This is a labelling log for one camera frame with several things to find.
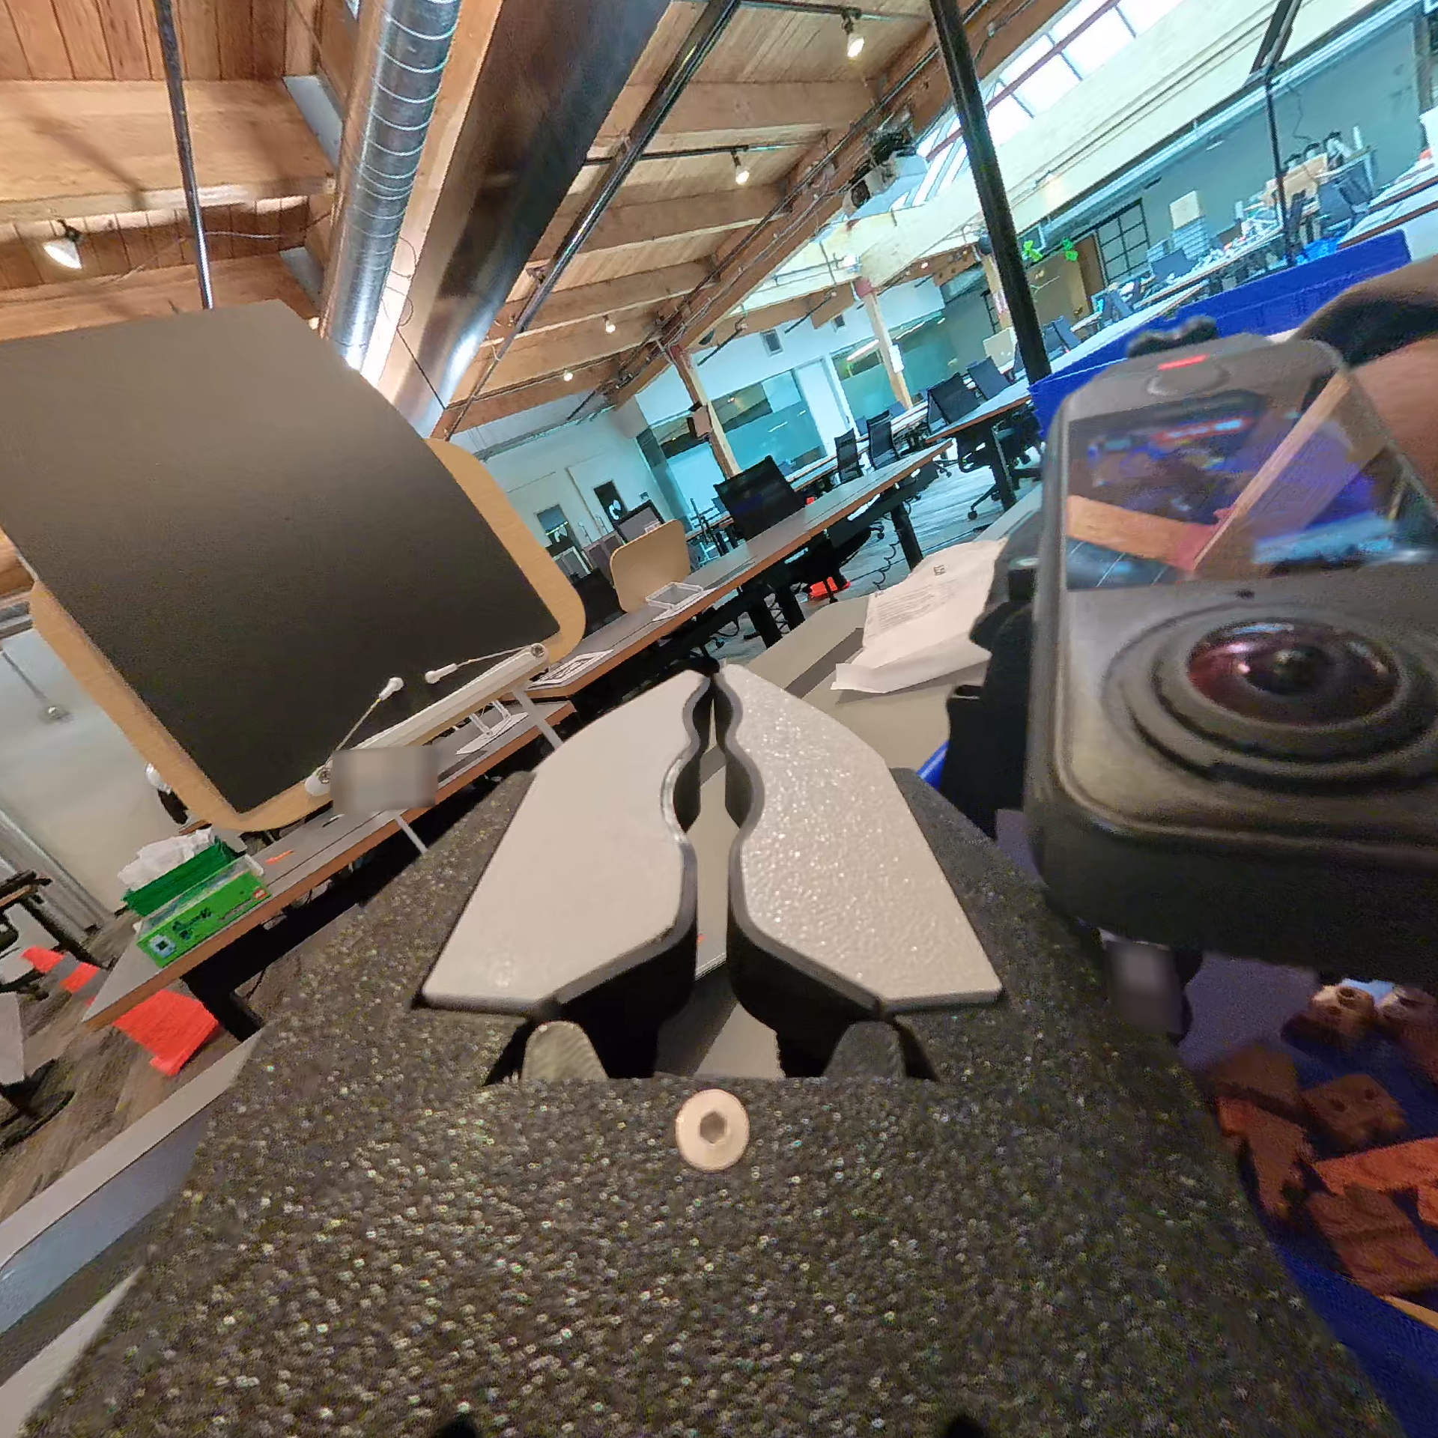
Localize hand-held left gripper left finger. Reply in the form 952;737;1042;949
421;672;714;1014

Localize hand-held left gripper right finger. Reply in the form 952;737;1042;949
712;665;1005;1019

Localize pile of brown lego pieces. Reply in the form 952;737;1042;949
1207;978;1438;1300

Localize blue plastic bin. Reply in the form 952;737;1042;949
916;747;1438;1438

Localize person's right forearm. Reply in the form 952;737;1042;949
1292;257;1438;451

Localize white paper sheets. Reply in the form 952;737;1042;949
833;540;1013;692

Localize long grey desk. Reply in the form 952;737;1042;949
84;444;950;1029

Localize green box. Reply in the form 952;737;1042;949
123;843;270;968

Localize orange floor marker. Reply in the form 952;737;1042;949
113;988;221;1074

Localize stack of blue bins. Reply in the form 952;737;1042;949
1027;230;1410;396

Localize black pole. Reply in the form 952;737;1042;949
929;0;1051;384

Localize ceiling projector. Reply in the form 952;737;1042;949
842;136;929;211

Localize thin metal pole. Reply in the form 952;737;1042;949
156;0;215;310

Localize silver air duct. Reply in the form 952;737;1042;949
320;0;462;372

